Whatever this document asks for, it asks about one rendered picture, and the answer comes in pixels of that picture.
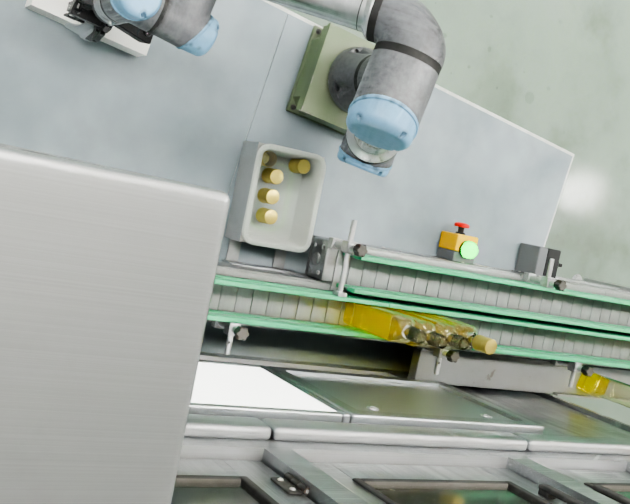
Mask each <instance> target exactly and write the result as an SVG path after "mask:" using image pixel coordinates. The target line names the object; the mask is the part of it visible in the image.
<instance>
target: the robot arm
mask: <svg viewBox="0 0 630 504"><path fill-rule="evenodd" d="M266 1H269V2H272V3H275V4H278V5H281V6H284V7H287V8H290V9H293V10H296V11H299V12H302V13H305V14H308V15H311V16H314V17H317V18H320V19H323V20H326V21H329V22H332V23H335V24H338V25H341V26H345V27H348V28H351V29H354V30H357V31H360V32H362V33H363V35H364V37H365V39H366V40H367V41H370V42H373V43H376V44H375V47H374V49H370V48H367V47H352V48H349V49H346V50H344V51H343V52H341V53H340V54H339V55H338V56H337V57H336V58H335V60H334V61H333V63H332V65H331V67H330V70H329V75H328V87H329V91H330V95H331V97H332V99H333V101H334V102H335V104H336V105H337V106H338V107H339V108H340V109H342V110H343V111H345V112H347V113H348V115H347V118H346V125H347V130H346V133H345V135H344V138H343V140H342V143H341V144H340V146H339V151H338V154H337V157H338V159H339V160H340V161H342V162H345V163H347V164H350V165H352V166H355V167H357V168H360V169H362V170H365V171H367V172H370V173H372V174H375V175H377V176H380V177H385V176H387V175H388V173H389V171H390V169H391V168H392V164H393V161H394V158H395V156H396V154H397V152H398V151H402V150H405V149H407V148H408V147H409V146H410V145H411V143H412V141H413V139H414V138H415V137H416V135H417V133H418V129H419V125H420V122H421V120H422V117H423V115H424V112H425V109H426V107H427V104H428V102H429V99H430V97H431V94H432V92H433V89H434V87H435V84H436V81H437V79H438V76H439V74H440V71H441V69H442V67H443V65H444V61H445V56H446V43H445V38H444V35H443V32H442V29H441V27H440V25H439V23H438V22H437V20H436V19H435V17H434V16H433V14H432V13H431V12H430V10H429V9H428V8H427V7H426V6H425V5H424V4H423V3H422V2H420V1H419V0H266ZM215 2H216V0H73V1H71V2H69V3H68V7H67V10H66V11H68V13H65V14H64V15H63V16H66V17H68V18H70V19H72V20H76V21H78V22H80V23H81V24H74V23H65V27H66V28H68V29H70V30H71V31H73V32H75V33H76V34H78V35H79V36H80V38H81V39H83V40H86V41H90V42H95V43H97V42H99V41H100V40H101V39H102V38H103V37H104V36H105V34H106V33H108V32H109V31H110V30H111V29H112V27H113V26H115V27H116V28H118V29H119V30H121V31H122V32H124V33H126V34H127V35H129V36H130V37H132V38H133V39H135V40H137V41H138V42H141V43H145V44H150V43H151V41H152V38H153V35H154V36H156V37H158V38H160V39H162V40H164V41H166V42H168V43H170V44H172V45H174V46H176V48H177V49H182V50H184V51H186V52H188V53H191V54H193V55H195V56H202V55H204V54H206V53H207V52H208V51H209V50H210V49H211V47H212V46H213V44H214V42H215V40H216V38H217V35H218V30H219V22H218V21H217V19H215V18H214V17H213V16H212V15H211V12H212V10H213V7H214V5H215ZM70 15H72V16H70Z"/></svg>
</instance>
